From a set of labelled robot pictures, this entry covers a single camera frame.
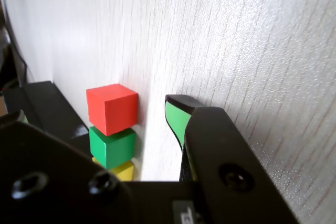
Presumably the red wooden cube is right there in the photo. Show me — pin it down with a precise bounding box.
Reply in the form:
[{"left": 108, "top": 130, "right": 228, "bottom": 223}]
[{"left": 86, "top": 83, "right": 139, "bottom": 137}]

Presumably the black power cable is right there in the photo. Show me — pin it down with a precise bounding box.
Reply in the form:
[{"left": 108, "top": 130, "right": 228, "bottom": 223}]
[{"left": 4, "top": 0, "right": 29, "bottom": 83}]

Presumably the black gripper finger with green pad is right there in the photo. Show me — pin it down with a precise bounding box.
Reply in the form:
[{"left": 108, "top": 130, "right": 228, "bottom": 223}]
[{"left": 164, "top": 94, "right": 300, "bottom": 224}]

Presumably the yellow wooden cube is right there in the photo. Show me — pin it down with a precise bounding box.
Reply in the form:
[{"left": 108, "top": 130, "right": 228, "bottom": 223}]
[{"left": 91, "top": 157, "right": 135, "bottom": 182}]

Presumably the green wooden cube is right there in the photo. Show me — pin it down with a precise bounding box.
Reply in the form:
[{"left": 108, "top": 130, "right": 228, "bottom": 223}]
[{"left": 89, "top": 126, "right": 137, "bottom": 170}]

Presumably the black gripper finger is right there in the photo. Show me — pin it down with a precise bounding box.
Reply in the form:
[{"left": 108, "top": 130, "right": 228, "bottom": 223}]
[{"left": 0, "top": 110, "right": 138, "bottom": 224}]

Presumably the black cardboard box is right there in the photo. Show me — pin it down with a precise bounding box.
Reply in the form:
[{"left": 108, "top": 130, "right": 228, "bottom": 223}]
[{"left": 2, "top": 80, "right": 90, "bottom": 141}]

